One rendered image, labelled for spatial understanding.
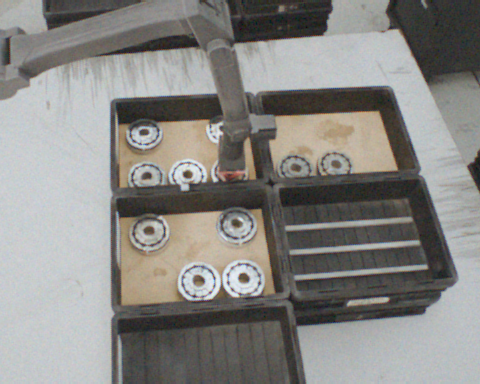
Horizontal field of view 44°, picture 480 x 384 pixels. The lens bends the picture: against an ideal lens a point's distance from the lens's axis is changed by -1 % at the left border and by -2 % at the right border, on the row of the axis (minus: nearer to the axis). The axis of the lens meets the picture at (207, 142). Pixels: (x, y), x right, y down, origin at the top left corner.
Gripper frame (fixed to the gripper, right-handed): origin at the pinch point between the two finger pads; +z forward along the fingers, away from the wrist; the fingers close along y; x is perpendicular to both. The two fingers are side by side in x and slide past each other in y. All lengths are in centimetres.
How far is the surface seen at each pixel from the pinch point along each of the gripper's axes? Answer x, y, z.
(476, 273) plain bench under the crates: -69, -23, 17
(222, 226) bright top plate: 2.3, -15.9, 1.0
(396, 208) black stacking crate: -44.7, -9.4, 4.1
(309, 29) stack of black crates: -44, 104, 50
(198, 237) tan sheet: 8.3, -17.5, 4.0
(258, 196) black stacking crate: -6.9, -9.2, -2.3
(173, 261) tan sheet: 14.6, -24.0, 4.0
